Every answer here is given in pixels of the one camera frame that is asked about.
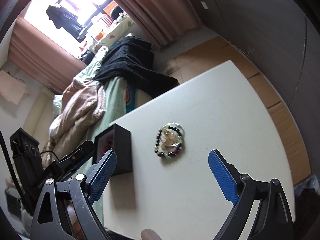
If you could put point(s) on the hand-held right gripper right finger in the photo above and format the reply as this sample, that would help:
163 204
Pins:
223 177

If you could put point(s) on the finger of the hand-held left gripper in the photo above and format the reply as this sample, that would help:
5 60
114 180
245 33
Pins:
80 148
82 163

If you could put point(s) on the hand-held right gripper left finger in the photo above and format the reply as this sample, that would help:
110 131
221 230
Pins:
102 177

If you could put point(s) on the black square gift box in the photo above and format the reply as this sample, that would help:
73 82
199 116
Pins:
122 152

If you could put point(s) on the silver bangle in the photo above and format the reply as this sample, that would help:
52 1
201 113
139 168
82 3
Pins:
182 130

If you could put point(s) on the person's right hand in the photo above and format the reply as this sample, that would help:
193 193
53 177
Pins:
151 235

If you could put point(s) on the beige fleece blanket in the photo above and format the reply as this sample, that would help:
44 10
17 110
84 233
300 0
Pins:
75 110

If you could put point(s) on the green bed sheet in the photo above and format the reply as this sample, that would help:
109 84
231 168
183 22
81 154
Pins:
113 100

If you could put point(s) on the white low table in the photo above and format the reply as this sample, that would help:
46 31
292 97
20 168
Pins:
280 115

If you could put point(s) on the black knitted blanket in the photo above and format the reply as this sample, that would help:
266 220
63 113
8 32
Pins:
125 65

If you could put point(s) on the pink curtain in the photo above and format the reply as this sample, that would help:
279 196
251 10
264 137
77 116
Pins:
42 52
155 10

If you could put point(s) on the orange container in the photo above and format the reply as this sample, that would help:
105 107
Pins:
100 35

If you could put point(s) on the printed windowsill cloth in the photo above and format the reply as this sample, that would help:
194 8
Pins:
120 30

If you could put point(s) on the hanging dark clothes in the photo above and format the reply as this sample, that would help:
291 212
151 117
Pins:
63 17

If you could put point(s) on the black bag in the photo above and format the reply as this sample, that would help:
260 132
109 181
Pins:
117 11

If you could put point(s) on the paper sheet on wall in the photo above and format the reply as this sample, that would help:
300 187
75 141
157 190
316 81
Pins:
11 87

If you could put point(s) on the white wall socket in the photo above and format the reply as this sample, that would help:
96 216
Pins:
204 5

